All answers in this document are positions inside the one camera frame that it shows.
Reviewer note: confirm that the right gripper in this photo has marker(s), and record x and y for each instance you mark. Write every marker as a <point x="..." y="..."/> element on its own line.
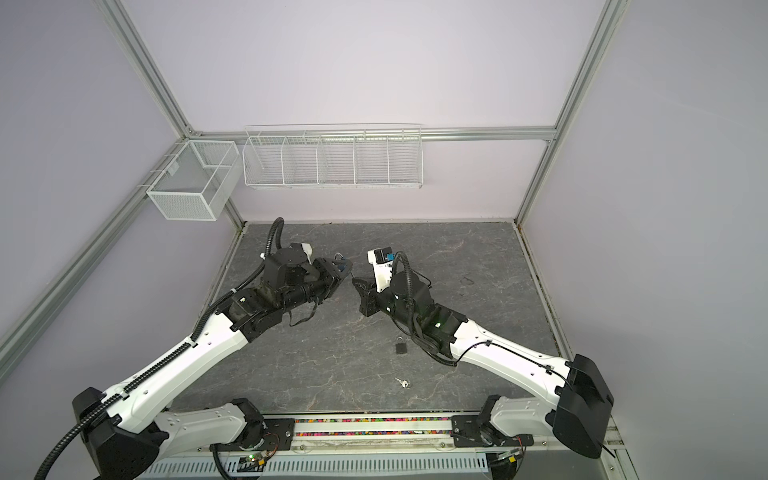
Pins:
<point x="369" y="288"/>

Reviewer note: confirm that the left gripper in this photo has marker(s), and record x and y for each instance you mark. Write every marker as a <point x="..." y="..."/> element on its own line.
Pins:
<point x="330" y="273"/>

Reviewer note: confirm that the blue padlock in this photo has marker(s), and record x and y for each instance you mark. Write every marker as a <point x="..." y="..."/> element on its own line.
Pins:
<point x="341" y="262"/>

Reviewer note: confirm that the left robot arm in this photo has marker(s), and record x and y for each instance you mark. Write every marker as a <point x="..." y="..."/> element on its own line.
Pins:
<point x="128" y="426"/>

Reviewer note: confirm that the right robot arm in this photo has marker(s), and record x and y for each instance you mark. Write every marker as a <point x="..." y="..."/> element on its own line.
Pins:
<point x="572" y="400"/>

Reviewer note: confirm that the grey padlock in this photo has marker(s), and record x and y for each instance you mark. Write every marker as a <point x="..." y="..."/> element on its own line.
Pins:
<point x="400" y="346"/>

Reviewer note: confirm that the white mesh box basket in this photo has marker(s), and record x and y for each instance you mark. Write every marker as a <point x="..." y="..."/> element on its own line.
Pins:
<point x="198" y="180"/>

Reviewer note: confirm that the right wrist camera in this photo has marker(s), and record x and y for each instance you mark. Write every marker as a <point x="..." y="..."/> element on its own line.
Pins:
<point x="381" y="260"/>

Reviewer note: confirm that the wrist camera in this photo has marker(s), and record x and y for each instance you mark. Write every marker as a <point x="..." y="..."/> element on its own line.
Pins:
<point x="307" y="249"/>
<point x="381" y="260"/>

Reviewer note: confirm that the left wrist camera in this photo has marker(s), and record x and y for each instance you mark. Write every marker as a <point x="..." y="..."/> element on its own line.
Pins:
<point x="307" y="249"/>

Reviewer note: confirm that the white wire basket long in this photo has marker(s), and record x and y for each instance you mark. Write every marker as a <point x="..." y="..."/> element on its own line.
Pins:
<point x="333" y="156"/>

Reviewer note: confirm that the aluminium front rail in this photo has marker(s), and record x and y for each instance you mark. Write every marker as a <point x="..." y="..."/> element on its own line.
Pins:
<point x="372" y="429"/>

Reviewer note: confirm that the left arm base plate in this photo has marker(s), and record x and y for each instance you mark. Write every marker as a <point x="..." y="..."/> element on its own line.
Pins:
<point x="274" y="434"/>

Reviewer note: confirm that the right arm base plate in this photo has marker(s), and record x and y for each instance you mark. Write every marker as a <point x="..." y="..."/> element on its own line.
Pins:
<point x="468" y="431"/>

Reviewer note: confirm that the aluminium frame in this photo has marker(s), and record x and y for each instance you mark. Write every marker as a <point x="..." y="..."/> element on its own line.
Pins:
<point x="18" y="341"/>

